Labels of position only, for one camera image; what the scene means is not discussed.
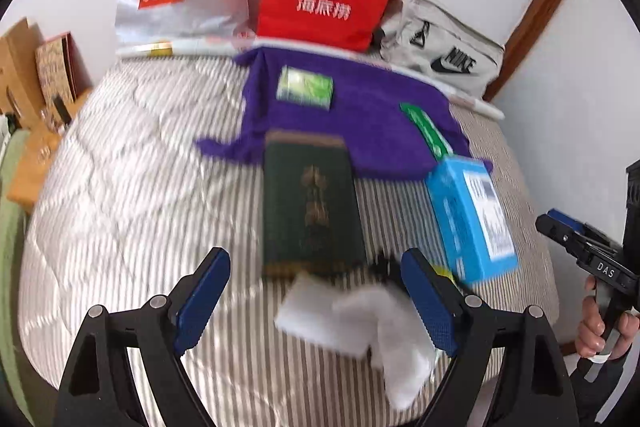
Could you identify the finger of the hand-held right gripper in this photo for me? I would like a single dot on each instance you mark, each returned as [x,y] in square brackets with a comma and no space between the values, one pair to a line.
[562,227]

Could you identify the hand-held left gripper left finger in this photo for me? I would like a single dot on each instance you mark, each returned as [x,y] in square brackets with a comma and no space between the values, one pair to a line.
[200,302]

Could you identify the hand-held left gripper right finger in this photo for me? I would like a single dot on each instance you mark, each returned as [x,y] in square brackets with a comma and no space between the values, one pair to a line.
[430,307]

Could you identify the white soft cloth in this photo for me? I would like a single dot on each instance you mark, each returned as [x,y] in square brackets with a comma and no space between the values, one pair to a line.
[350,312]

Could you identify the dark green box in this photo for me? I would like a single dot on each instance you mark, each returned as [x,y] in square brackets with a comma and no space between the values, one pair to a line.
[310,207]

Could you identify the person's right hand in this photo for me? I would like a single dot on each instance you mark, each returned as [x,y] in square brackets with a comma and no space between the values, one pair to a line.
[590,322]

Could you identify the black plastic tool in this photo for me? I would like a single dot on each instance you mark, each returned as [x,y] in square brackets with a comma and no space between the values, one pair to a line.
[385,267]

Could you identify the blue wet wipes pack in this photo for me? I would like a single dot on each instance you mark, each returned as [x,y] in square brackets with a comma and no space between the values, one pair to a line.
[465,227]

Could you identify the striped quilt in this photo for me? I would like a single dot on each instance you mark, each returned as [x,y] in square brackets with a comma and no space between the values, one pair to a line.
[125,182]

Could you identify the green white packet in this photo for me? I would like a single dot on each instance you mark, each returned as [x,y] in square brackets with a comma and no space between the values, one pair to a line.
[427,129]

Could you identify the green cloth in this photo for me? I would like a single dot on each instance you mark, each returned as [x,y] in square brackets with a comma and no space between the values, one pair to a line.
[10,232]

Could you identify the purple towel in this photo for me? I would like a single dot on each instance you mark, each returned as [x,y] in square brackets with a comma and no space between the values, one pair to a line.
[370,107]

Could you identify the brown cardboard box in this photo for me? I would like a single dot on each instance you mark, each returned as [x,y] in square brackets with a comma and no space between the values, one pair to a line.
[35,167]
[17,67]

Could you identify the grey fabric bag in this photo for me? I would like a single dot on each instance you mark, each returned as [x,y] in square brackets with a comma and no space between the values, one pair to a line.
[450,37]

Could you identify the wooden door trim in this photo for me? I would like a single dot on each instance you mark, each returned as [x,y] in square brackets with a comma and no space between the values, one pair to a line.
[540,7]

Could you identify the green tissue packet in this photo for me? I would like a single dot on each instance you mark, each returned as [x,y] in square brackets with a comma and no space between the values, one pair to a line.
[305,88]

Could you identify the white duck print sheet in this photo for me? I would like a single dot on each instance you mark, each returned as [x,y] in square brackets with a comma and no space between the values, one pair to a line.
[150,49]

